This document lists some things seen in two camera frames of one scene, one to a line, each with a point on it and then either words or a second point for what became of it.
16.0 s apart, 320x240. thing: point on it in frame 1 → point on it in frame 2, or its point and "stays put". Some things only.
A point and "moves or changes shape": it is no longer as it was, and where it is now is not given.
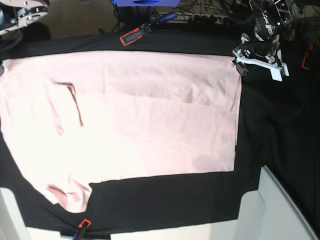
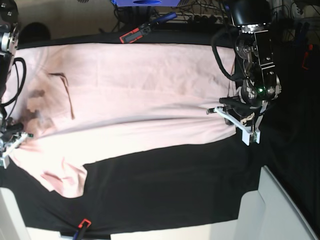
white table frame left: (12, 226) stays put
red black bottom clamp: (79, 235) stays put
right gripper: (263, 53) → (246, 118)
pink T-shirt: (71, 119) moves or changes shape
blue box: (147, 3) stays put
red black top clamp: (138, 33) stays put
